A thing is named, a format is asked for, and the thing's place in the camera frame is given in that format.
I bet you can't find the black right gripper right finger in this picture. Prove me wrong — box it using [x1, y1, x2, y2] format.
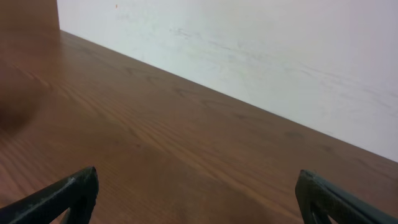
[295, 170, 397, 224]

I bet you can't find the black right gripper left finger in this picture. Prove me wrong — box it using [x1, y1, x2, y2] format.
[1, 166, 99, 224]

